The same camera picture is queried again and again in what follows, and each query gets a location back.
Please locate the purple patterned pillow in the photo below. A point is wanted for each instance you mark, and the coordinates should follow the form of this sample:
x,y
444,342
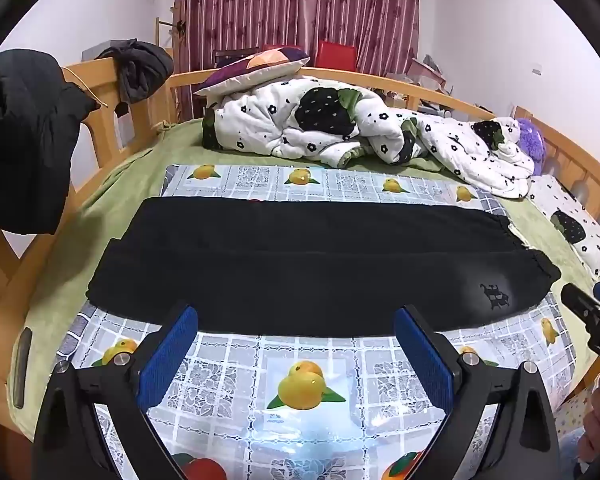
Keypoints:
x,y
252,67

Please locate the wooden bed frame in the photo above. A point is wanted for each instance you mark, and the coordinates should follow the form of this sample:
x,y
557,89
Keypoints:
x,y
105,110

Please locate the purple plush toy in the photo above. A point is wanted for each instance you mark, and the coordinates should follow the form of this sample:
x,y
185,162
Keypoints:
x,y
530,140

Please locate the white wall outlet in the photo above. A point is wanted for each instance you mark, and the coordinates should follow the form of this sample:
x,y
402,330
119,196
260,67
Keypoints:
x,y
537,69

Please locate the white floral pillow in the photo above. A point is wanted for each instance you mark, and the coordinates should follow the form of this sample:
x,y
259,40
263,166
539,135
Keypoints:
x,y
572,225

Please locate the white floral quilt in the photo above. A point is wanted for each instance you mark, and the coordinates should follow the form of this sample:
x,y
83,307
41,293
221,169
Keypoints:
x,y
280,115

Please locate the red striped floral curtain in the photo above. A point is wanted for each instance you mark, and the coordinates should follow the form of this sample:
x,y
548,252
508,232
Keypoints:
x,y
300,10

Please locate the wooden coat rack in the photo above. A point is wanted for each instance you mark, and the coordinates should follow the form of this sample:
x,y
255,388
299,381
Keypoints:
x,y
167,27

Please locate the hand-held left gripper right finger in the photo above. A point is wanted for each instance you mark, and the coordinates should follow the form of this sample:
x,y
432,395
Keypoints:
x,y
422,355

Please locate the black puffer jacket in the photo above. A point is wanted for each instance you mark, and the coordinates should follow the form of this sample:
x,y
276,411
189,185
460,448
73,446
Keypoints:
x,y
20,140

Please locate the fruit printed plastic tablecloth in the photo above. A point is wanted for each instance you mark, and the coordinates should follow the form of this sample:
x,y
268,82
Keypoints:
x,y
310,440

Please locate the red chair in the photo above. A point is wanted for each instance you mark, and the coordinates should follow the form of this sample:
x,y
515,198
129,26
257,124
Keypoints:
x,y
336,56

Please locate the dark grey jacket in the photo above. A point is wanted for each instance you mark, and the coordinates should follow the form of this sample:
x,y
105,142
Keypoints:
x,y
140,67

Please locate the black pants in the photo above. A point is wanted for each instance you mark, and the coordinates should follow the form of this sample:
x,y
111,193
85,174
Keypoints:
x,y
305,265

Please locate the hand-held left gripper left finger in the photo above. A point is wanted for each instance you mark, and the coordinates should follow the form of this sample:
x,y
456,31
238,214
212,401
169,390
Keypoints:
x,y
167,355

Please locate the pile of cardboard boxes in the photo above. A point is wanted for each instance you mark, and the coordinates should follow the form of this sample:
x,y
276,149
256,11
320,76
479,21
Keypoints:
x,y
430,77

